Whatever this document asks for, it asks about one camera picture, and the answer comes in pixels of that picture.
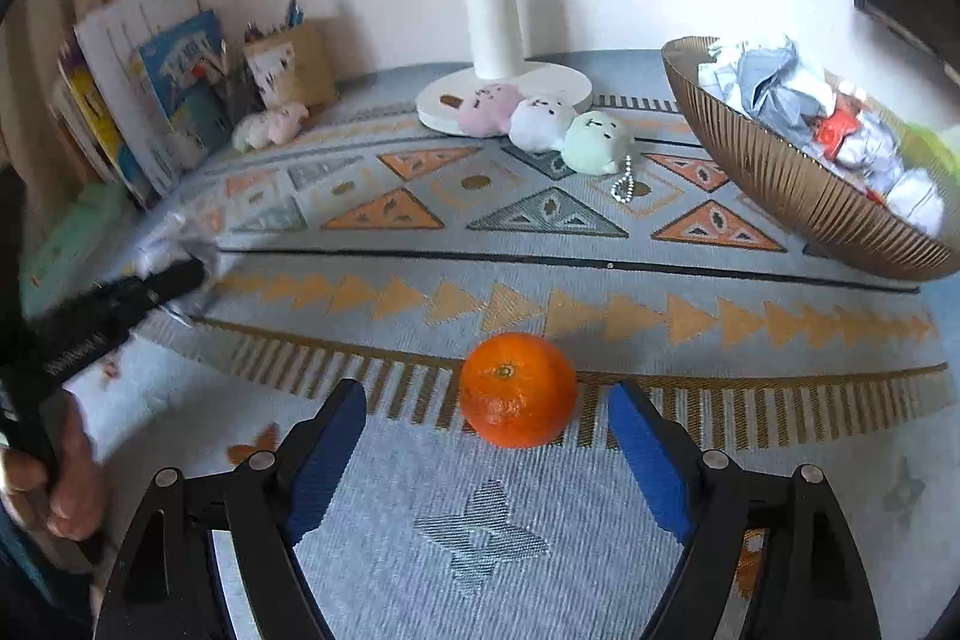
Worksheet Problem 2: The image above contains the pink white green plush trio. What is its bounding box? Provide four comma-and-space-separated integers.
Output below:
441, 83, 635, 205

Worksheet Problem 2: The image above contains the blue cover workbook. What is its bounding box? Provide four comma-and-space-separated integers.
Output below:
135, 10, 231, 170

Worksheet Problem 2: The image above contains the kraft paper pen holder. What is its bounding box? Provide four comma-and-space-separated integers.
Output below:
242, 19, 338, 109

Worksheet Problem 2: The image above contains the yellow cover book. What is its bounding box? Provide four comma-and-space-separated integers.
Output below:
52, 39, 156, 209

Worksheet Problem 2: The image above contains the white desk lamp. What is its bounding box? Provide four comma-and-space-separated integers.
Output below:
416, 0, 592, 136

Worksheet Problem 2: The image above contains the brown ribbed bowl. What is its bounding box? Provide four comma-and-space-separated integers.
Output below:
661, 35, 958, 283

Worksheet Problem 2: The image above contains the white cover workbook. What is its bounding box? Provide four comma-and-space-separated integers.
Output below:
75, 0, 200, 197

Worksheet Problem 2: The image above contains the person left hand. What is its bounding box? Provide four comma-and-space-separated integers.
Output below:
0, 386, 107, 545

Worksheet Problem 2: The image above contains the patterned woven table mat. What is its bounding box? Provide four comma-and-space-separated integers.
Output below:
73, 52, 958, 638

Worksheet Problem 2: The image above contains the orange snack packet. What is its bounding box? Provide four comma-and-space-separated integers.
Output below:
814, 109, 861, 161

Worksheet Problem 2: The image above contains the plush trio keychain left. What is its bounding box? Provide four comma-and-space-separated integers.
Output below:
231, 103, 309, 152

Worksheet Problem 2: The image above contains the large crumpled paper pile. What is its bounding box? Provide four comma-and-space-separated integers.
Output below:
697, 35, 836, 149

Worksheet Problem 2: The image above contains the green tissue pack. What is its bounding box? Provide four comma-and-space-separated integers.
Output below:
901, 124, 958, 184

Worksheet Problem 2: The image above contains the white paper ball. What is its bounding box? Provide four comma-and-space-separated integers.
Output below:
857, 110, 946, 237

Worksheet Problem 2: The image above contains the orange mandarin fruit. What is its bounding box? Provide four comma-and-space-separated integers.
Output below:
459, 333, 578, 448

